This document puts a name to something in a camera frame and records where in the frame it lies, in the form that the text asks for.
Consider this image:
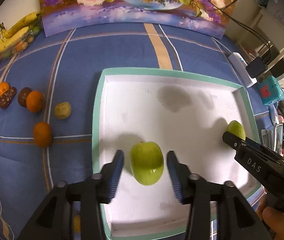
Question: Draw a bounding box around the orange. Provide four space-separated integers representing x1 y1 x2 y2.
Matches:
26 90 44 113
0 82 10 97
33 122 53 148

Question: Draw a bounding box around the small tan longan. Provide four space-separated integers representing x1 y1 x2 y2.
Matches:
54 102 71 120

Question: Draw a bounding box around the elongated dark brown date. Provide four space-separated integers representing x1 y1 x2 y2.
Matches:
0 87 17 109

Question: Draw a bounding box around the small brown kiwi fruit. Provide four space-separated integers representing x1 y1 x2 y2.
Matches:
73 215 81 233

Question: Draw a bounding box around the person right hand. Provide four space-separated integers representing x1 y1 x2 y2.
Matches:
256 195 284 239

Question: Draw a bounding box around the smartphone with video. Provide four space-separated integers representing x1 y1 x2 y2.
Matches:
274 124 283 155

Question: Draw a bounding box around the white phone stand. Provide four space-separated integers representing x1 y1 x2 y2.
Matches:
261 129 274 150

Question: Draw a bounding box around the teal toy box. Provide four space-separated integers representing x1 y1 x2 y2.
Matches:
257 75 284 106

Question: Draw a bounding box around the white tray green rim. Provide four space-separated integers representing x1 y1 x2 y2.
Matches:
92 68 261 239

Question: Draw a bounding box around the black power adapter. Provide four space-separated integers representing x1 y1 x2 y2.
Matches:
245 57 267 79

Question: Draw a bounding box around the blue plaid tablecloth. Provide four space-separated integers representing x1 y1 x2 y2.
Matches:
0 23 268 239

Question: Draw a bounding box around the white power strip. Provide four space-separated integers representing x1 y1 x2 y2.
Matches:
228 52 257 88

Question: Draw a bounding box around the clear plastic fruit container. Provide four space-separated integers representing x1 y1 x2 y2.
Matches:
0 23 43 61

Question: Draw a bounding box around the flower painting canvas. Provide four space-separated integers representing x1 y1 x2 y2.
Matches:
39 0 236 38

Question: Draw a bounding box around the yellow banana bunch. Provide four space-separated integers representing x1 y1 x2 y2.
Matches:
0 12 41 53

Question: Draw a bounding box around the black cable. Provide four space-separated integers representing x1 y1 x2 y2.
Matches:
205 0 274 63

